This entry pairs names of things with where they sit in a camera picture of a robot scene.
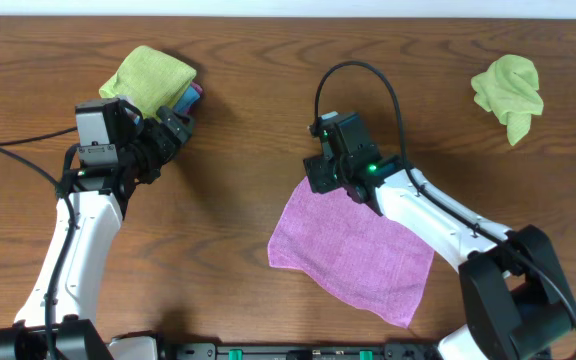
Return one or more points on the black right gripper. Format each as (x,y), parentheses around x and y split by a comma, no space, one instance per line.
(315,169)

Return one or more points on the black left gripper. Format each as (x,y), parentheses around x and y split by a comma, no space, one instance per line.
(167,146)

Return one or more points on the purple microfiber cloth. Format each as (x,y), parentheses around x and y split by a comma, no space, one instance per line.
(364,260)

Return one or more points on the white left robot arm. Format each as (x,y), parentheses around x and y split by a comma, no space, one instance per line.
(58,318)

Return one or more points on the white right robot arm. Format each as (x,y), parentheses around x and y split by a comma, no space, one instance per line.
(516,297)

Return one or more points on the folded blue cloth in stack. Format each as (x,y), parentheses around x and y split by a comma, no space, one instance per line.
(177,106)

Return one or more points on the folded green cloth on stack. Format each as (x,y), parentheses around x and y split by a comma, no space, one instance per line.
(150,79)

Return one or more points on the folded pink cloth under stack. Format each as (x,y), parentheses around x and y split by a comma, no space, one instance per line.
(190,97)

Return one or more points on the crumpled green cloth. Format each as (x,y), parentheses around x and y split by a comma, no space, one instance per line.
(509,89)

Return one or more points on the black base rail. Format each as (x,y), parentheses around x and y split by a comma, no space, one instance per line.
(343,351)

